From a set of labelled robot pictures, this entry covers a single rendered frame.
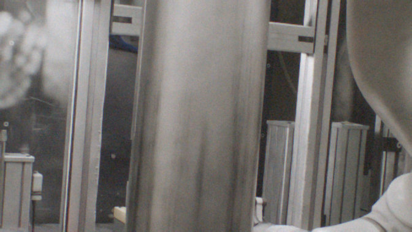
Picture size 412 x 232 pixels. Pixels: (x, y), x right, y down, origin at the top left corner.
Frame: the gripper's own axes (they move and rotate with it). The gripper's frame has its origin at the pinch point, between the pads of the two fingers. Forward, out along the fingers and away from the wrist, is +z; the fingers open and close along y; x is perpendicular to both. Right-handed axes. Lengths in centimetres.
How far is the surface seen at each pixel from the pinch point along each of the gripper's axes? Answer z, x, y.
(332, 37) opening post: 3.0, -21.6, 32.3
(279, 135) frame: 22.7, -24.5, 13.4
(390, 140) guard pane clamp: 2.9, -36.1, 15.0
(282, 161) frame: 20.5, -24.6, 8.4
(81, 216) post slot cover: 3.0, 20.8, 0.7
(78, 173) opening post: 2.9, 21.8, 7.3
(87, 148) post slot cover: 2.9, 20.8, 11.2
